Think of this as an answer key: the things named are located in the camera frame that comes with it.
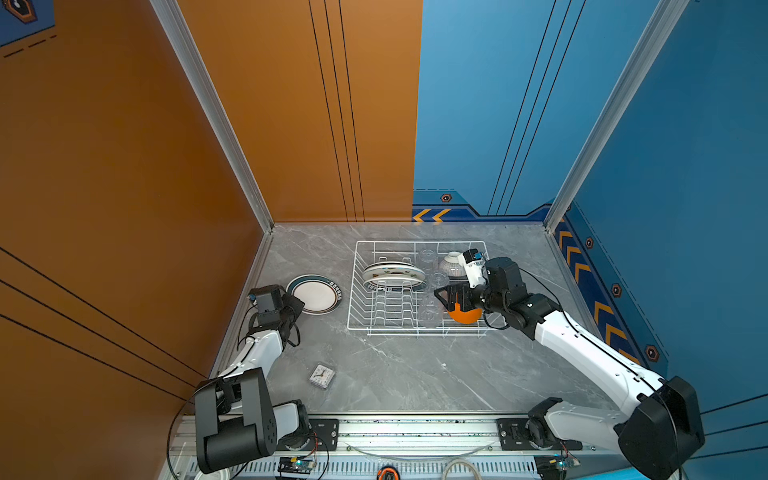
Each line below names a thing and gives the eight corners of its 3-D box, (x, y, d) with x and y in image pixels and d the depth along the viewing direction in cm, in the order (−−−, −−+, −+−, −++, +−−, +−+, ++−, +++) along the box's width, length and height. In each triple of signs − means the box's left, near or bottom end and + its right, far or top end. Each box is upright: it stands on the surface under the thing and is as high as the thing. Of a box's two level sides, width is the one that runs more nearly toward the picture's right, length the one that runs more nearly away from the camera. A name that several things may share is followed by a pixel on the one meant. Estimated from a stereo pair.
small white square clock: (309, 382, 84) (307, 379, 82) (319, 365, 87) (318, 362, 85) (325, 390, 82) (323, 388, 80) (335, 373, 85) (333, 370, 83)
